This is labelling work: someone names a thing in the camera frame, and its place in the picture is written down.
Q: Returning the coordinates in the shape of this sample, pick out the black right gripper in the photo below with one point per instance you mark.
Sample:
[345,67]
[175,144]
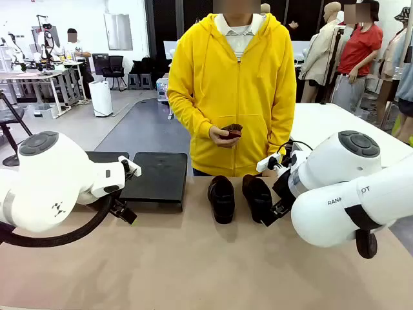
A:
[283,189]

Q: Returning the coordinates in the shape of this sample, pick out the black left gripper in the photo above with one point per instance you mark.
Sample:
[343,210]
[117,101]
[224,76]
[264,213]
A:
[117,205]

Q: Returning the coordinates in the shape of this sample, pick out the dark chunky loafer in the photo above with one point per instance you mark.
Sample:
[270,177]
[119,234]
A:
[222,203]
[258,200]

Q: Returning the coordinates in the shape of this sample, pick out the dark red handheld object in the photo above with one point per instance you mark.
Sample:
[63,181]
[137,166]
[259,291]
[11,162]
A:
[233,130]

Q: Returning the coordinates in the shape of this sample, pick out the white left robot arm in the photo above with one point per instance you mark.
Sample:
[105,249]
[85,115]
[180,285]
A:
[48,174]

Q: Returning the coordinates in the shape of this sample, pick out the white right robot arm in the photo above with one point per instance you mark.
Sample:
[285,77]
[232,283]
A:
[338,168]

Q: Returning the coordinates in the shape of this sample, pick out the person's right forearm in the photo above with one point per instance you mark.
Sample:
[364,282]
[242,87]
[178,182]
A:
[190,119]

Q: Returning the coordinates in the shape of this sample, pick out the person's left forearm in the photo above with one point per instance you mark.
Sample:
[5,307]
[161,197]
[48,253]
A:
[284,129]

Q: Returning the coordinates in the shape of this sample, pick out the black shoe stand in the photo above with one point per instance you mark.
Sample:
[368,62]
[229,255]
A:
[103,155]
[158,181]

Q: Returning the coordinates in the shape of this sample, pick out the person's right hand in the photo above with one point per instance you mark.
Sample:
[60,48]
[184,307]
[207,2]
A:
[215,134]

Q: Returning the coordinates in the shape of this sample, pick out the white table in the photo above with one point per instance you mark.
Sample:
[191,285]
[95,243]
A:
[322,126]

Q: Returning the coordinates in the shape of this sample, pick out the person in yellow hoodie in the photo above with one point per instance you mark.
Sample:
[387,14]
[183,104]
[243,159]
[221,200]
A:
[235,97]

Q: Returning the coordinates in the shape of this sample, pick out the white air purifier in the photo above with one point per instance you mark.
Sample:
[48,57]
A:
[100,98]

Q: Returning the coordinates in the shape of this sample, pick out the computer case with lights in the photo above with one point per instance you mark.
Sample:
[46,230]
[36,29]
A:
[162,88]

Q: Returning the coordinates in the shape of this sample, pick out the grey stool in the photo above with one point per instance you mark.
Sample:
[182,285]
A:
[146,80]
[134,80]

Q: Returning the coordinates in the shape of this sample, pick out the clear storage bin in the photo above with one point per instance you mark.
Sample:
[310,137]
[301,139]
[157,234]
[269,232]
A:
[40,111]

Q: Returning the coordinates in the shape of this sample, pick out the black bags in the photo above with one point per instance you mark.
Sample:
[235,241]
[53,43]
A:
[140,66]

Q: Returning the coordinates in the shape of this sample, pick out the black office chair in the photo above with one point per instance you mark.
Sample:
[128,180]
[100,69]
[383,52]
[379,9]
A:
[115,64]

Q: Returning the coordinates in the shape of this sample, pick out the black bar stool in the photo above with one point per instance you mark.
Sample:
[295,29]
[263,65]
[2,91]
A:
[13,116]

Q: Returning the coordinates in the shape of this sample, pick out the mannequin in beige coat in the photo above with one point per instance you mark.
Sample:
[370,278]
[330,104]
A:
[322,55]

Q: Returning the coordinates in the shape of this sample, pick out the grey-legged workbench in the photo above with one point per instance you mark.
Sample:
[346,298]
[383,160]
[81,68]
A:
[32,75]

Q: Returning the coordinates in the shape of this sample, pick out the black tripod beside mannequins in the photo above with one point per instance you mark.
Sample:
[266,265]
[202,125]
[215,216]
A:
[335,48]

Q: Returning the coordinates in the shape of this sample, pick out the man in white t-shirt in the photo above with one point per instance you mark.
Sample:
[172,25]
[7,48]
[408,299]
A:
[77,48]

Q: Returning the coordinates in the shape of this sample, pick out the mannequin in light blue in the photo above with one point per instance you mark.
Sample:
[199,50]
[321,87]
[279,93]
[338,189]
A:
[407,84]

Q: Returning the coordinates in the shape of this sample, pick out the mannequin in red t-shirt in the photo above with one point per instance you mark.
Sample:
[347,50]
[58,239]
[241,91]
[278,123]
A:
[359,48]

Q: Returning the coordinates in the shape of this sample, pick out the robot on workbench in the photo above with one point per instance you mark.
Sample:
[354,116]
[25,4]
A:
[48,42]

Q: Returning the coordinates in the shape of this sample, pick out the mannequin with bucket hat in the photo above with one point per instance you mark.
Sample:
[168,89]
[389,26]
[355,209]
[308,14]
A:
[392,55]

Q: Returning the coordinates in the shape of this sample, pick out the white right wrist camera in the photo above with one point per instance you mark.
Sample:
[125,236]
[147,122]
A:
[267,163]

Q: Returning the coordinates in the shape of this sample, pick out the grey wall panel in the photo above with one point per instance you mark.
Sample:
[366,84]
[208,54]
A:
[118,32]

